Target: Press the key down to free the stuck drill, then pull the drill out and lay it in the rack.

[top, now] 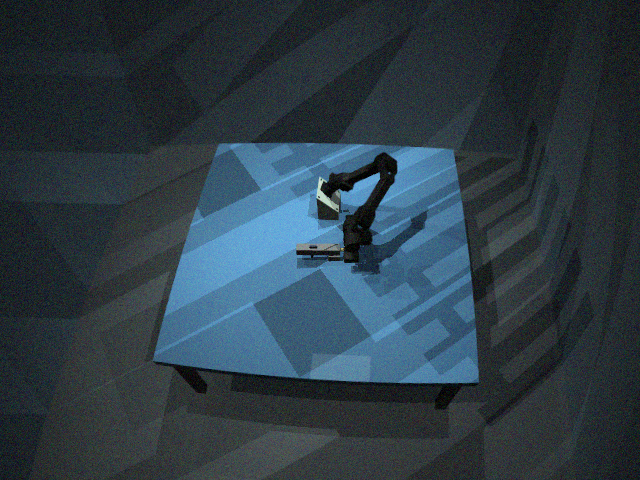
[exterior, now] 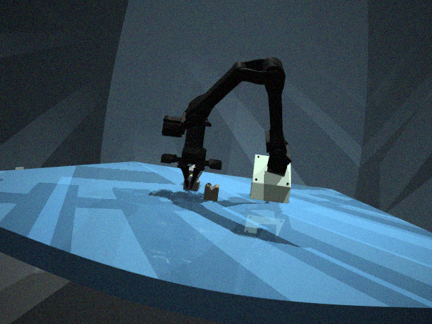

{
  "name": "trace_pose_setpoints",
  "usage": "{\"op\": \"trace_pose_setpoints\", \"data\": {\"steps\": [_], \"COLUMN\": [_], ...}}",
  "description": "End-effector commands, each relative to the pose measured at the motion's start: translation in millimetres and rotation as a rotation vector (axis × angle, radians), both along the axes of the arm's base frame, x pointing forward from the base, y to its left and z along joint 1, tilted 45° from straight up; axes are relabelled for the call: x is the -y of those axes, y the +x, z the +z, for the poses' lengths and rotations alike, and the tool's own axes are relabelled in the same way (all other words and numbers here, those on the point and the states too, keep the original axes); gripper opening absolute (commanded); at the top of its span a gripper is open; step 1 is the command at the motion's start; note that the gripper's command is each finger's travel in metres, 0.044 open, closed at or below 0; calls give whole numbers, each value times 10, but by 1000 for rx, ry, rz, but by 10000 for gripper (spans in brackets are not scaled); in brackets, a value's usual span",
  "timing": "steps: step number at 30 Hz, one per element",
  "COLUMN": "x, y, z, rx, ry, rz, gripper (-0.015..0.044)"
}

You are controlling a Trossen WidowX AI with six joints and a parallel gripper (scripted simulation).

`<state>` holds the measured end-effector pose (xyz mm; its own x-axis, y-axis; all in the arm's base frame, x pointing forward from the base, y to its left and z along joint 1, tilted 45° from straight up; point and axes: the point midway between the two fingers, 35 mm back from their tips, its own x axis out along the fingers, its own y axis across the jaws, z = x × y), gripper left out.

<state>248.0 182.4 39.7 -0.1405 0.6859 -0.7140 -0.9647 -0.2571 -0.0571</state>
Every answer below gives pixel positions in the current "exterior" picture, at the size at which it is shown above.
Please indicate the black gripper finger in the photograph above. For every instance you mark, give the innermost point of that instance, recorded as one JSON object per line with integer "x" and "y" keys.
{"x": 185, "y": 172}
{"x": 196, "y": 171}

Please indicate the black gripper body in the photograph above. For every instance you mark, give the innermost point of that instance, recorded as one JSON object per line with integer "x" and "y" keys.
{"x": 171, "y": 158}

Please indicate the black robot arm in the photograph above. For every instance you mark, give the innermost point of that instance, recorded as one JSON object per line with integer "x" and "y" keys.
{"x": 268, "y": 72}

